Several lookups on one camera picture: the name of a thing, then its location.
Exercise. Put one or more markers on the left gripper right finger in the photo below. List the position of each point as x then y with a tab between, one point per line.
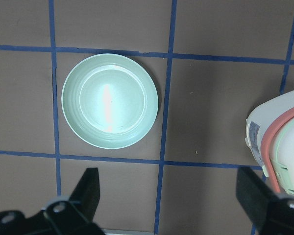
271	213

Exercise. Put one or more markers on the green plate near left arm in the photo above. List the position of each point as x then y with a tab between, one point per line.
109	101

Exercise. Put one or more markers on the white rice cooker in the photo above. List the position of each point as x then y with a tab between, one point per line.
270	137

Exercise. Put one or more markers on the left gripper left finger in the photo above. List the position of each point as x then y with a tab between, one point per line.
72	216

